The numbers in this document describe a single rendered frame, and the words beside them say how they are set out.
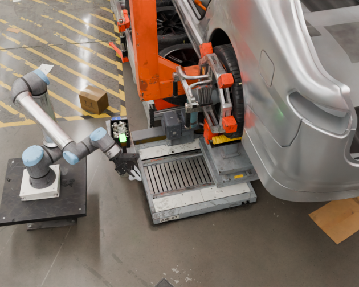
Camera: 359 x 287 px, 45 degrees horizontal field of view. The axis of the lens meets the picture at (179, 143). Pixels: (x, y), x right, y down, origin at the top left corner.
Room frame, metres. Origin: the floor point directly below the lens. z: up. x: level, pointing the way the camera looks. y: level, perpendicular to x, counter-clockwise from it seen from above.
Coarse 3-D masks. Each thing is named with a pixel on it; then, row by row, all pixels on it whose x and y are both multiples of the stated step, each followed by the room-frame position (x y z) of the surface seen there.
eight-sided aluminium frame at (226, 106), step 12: (204, 60) 2.50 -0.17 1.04; (216, 60) 2.39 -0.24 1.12; (204, 72) 2.62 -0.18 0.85; (216, 72) 2.26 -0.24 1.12; (204, 84) 2.59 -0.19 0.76; (228, 96) 2.15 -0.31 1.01; (204, 108) 2.46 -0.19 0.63; (228, 108) 2.10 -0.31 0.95; (216, 120) 2.34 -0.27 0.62; (216, 132) 2.17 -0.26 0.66
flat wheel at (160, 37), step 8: (160, 8) 4.18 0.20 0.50; (168, 8) 4.18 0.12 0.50; (160, 16) 4.13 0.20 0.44; (168, 16) 4.15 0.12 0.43; (176, 16) 4.13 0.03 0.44; (160, 24) 3.89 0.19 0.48; (168, 24) 3.96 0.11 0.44; (176, 24) 3.90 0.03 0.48; (184, 32) 3.71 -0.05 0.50; (160, 40) 3.59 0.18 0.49; (168, 40) 3.59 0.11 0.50; (176, 40) 3.59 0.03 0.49; (184, 40) 3.62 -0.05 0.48; (160, 48) 3.59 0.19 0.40
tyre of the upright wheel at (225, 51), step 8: (216, 48) 2.52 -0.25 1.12; (224, 48) 2.45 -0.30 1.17; (232, 48) 2.45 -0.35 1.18; (224, 56) 2.37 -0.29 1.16; (232, 56) 2.35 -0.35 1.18; (232, 64) 2.28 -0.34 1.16; (232, 72) 2.23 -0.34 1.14; (240, 80) 2.19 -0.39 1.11; (232, 88) 2.18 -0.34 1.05; (240, 88) 2.15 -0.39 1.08; (240, 96) 2.12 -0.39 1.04; (240, 104) 2.09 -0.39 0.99; (240, 112) 2.07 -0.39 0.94; (240, 120) 2.06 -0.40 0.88; (240, 128) 2.07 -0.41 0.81; (232, 136) 2.11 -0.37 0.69; (240, 136) 2.12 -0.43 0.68
